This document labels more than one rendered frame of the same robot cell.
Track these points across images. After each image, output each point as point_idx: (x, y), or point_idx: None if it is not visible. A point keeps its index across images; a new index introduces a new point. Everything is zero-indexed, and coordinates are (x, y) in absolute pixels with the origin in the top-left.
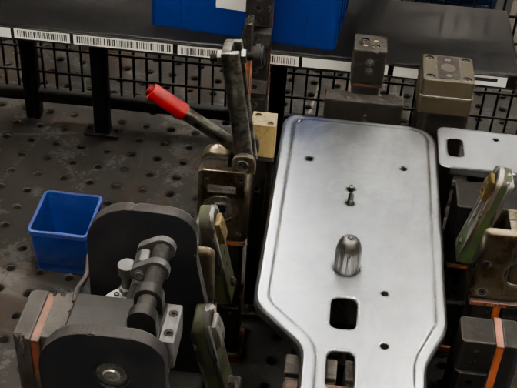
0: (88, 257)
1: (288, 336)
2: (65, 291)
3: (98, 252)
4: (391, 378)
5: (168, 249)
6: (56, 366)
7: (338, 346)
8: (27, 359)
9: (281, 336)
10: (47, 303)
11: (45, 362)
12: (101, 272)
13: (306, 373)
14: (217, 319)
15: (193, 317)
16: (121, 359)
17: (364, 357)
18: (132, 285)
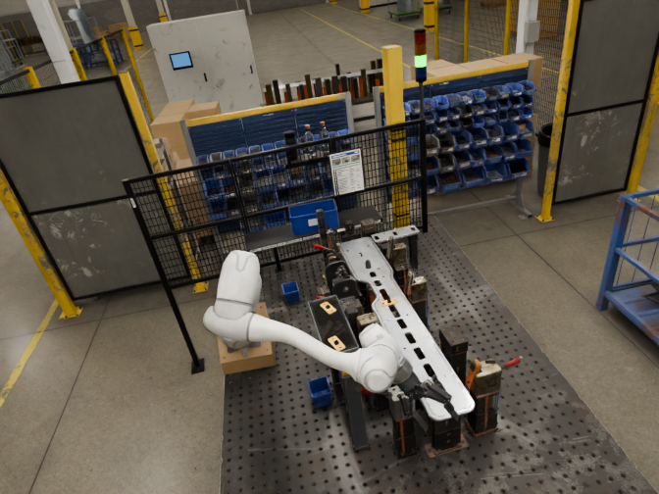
0: (326, 276)
1: (365, 281)
2: (323, 285)
3: (328, 274)
4: (387, 280)
5: (343, 267)
6: (336, 290)
7: (375, 279)
8: None
9: (363, 282)
10: (321, 288)
11: (334, 290)
12: (329, 278)
13: (372, 285)
14: (354, 278)
15: None
16: (347, 284)
17: (380, 279)
18: (339, 275)
